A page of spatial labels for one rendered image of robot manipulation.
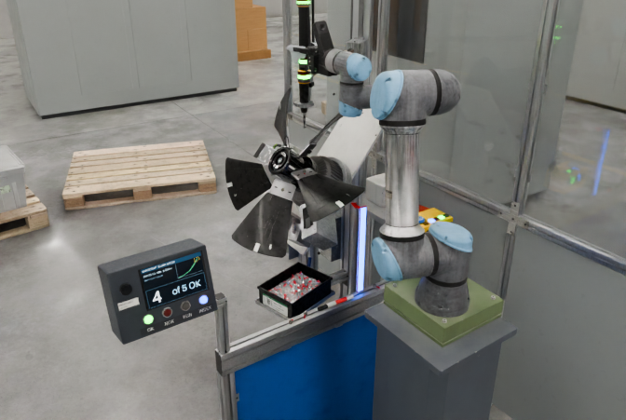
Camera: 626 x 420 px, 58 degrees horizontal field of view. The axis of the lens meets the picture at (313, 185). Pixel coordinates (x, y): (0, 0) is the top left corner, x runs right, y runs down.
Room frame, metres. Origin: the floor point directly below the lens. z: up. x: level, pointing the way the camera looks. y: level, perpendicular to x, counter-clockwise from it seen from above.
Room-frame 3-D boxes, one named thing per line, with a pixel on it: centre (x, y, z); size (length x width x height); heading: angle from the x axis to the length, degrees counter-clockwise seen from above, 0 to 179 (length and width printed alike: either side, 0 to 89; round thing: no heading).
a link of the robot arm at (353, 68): (1.73, -0.12, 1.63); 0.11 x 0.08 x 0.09; 34
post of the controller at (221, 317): (1.35, 0.27, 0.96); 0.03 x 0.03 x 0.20; 34
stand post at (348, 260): (2.25, -0.17, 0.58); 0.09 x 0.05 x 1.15; 34
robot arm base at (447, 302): (1.32, -0.36, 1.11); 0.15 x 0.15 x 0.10
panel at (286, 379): (1.60, -0.09, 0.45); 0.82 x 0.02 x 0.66; 124
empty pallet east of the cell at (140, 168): (4.67, 1.53, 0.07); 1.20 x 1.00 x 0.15; 106
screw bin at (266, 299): (1.69, 0.06, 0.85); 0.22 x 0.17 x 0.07; 140
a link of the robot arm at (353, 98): (1.73, -0.13, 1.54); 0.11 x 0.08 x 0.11; 106
